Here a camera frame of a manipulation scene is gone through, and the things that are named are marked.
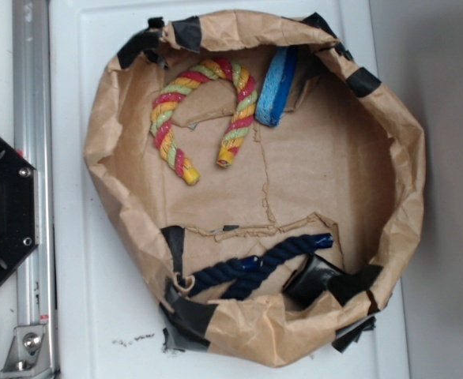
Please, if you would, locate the blue sponge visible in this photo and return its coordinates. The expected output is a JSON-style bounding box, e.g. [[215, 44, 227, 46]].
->
[[255, 46, 298, 127]]

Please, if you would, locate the brown paper bag bin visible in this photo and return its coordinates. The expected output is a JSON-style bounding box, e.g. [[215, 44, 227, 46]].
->
[[84, 10, 426, 367]]

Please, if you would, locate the black wrapped block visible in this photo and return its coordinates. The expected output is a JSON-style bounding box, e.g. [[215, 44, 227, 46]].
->
[[282, 254, 344, 308]]

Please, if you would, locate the dark blue twisted rope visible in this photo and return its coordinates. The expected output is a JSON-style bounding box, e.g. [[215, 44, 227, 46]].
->
[[177, 232, 334, 301]]

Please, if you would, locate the multicolour twisted rope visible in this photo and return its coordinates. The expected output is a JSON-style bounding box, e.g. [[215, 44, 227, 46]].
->
[[149, 57, 258, 186]]

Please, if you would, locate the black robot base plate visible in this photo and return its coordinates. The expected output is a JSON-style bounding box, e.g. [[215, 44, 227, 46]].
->
[[0, 137, 38, 286]]

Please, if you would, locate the metal corner bracket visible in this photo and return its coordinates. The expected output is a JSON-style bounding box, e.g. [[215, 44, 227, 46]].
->
[[0, 325, 51, 378]]

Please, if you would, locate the aluminium extrusion rail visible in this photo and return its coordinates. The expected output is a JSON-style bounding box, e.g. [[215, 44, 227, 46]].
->
[[12, 1, 60, 378]]

